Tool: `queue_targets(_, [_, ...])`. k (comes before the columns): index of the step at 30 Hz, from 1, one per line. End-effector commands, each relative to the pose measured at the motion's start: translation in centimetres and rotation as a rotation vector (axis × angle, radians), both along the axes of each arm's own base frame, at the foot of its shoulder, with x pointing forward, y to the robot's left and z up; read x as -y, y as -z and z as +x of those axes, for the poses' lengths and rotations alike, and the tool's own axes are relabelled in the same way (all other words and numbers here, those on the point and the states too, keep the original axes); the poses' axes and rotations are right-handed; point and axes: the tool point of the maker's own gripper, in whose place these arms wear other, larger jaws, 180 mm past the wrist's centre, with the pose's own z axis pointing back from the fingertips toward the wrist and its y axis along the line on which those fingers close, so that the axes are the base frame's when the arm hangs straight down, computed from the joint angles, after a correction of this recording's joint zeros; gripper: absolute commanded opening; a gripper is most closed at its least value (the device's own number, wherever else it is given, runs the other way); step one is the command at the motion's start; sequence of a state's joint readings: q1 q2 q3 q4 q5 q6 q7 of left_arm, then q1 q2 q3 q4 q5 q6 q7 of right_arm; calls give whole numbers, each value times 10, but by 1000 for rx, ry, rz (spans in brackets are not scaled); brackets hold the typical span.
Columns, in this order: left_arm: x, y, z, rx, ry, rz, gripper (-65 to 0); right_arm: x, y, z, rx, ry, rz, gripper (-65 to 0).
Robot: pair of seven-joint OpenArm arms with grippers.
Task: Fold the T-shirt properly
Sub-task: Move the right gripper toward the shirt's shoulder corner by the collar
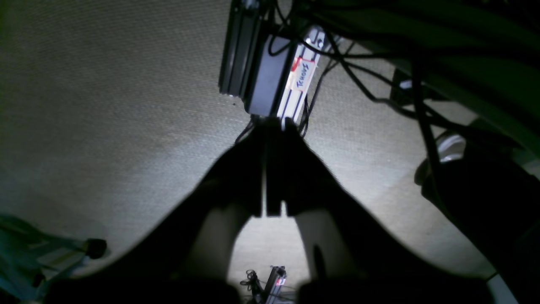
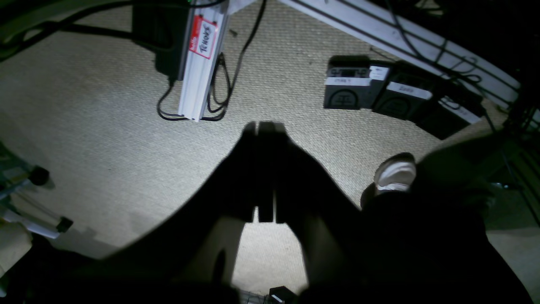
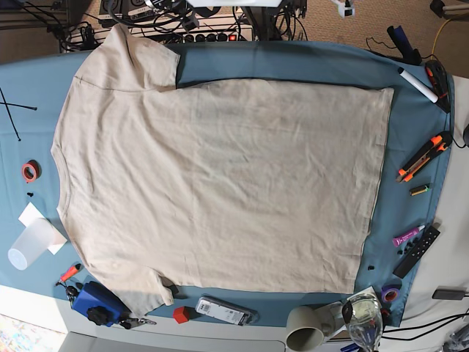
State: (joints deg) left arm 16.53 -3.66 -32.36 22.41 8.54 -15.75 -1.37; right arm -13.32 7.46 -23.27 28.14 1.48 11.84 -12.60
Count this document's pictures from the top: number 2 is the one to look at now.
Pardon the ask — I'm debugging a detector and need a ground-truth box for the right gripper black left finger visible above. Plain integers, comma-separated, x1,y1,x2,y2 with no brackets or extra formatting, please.
105,122,258,285

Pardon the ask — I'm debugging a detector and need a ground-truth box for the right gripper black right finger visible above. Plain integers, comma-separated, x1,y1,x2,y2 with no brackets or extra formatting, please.
258,122,380,296

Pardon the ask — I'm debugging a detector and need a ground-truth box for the grey foot pedal left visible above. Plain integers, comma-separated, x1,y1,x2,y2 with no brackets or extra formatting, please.
323,55,394,110

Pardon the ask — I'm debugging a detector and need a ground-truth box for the aluminium profile with red label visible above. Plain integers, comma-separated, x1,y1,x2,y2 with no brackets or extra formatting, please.
178,0,254,122

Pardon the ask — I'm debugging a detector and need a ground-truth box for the black foot pedal middle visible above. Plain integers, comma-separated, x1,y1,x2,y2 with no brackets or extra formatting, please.
371,62,436,120

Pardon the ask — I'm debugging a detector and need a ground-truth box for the black foot pedal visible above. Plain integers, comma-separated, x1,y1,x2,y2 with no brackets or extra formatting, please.
412,92,484,140
371,62,436,120

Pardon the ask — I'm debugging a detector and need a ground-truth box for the black foot pedal right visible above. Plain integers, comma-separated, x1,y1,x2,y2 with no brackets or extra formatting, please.
412,92,484,140

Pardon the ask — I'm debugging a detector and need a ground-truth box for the black cable loop on floor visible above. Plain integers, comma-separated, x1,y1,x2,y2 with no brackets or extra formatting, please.
157,0,268,122

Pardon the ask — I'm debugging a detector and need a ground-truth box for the white table frame beam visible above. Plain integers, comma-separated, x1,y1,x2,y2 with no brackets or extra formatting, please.
284,0,521,109

